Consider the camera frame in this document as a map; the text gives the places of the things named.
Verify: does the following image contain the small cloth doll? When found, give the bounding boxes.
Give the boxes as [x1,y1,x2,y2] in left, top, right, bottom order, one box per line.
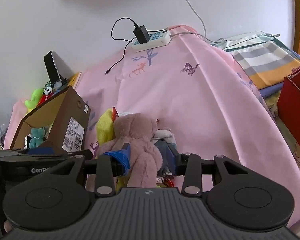
[151,119,178,178]

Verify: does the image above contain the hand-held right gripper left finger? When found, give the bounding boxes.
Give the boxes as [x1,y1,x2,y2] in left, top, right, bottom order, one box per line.
[49,142,132,197]

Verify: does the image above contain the dark phone stand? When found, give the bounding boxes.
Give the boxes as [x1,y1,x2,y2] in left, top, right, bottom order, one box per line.
[52,76,68,90]

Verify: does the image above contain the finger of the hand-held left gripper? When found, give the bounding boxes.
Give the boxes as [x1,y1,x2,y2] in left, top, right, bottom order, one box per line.
[0,147,74,166]

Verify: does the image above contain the black smartphone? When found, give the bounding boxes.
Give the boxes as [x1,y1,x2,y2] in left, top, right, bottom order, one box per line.
[43,51,63,83]

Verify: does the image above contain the purple folded cloth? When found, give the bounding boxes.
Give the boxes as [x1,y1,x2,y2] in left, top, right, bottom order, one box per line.
[259,83,283,98]

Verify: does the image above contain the yellow-green mesh bath pouf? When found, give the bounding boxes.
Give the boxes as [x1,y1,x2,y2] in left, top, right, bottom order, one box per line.
[96,108,115,145]

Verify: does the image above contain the clear plastic bedding bag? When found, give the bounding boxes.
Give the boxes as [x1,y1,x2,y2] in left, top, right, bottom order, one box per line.
[216,31,281,53]

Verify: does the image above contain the white power strip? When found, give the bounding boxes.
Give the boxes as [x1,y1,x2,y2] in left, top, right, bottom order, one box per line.
[132,29,172,52]

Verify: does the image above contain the pink printed bed sheet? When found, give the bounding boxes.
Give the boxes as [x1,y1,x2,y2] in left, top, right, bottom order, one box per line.
[4,24,300,240]

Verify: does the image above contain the grey power cable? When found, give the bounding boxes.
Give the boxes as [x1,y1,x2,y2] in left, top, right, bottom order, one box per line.
[167,0,225,45]

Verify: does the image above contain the black charger plug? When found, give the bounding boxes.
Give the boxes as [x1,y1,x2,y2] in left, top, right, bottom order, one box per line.
[133,24,150,44]

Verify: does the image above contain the red box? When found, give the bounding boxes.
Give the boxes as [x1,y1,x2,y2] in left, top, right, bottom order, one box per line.
[277,59,300,160]

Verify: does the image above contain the teal plush toy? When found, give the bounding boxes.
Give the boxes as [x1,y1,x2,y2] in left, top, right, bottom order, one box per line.
[29,127,46,148]

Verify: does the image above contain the pink plush bear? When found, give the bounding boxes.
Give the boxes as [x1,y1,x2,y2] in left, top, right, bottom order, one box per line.
[94,112,163,188]

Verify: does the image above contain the small panda plush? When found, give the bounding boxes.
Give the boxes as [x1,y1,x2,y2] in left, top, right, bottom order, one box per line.
[44,81,56,95]

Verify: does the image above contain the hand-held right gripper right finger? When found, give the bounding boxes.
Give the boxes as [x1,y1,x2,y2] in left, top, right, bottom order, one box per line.
[169,148,256,197]

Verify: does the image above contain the striped folded blanket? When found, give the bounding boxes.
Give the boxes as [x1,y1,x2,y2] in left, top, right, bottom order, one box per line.
[232,40,300,90]

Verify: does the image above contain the neon green plush toy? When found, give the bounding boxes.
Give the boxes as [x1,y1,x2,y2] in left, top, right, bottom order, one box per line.
[24,88,45,109]

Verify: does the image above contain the yellow book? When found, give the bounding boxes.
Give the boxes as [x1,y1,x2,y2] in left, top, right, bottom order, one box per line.
[67,72,82,89]

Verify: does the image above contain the black charging cable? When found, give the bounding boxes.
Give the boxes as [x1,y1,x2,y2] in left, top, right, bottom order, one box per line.
[104,17,139,75]

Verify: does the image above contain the brown cardboard box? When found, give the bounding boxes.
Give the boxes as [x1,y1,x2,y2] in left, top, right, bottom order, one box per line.
[9,85,92,155]

